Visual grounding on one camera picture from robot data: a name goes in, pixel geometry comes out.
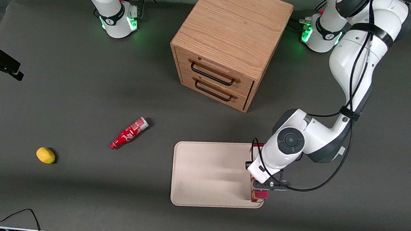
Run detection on red plaid cookie box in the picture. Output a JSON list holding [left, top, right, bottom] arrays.
[[245, 143, 275, 205]]

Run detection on white rectangular tray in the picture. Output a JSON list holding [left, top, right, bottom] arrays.
[[169, 136, 270, 214]]

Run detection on wooden drawer front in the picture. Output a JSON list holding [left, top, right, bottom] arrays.
[[178, 71, 250, 111], [172, 47, 258, 98]]

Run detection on red soda bottle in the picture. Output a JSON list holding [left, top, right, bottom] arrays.
[[109, 114, 150, 153]]

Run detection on wooden two-drawer cabinet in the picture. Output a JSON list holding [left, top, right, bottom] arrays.
[[164, 0, 295, 116]]

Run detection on yellow lemon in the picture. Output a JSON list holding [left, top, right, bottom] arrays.
[[35, 146, 57, 165]]

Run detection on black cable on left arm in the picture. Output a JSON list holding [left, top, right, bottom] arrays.
[[247, 0, 377, 198]]

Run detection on black drawer handle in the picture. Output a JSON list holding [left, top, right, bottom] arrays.
[[189, 61, 237, 87], [193, 78, 234, 103]]

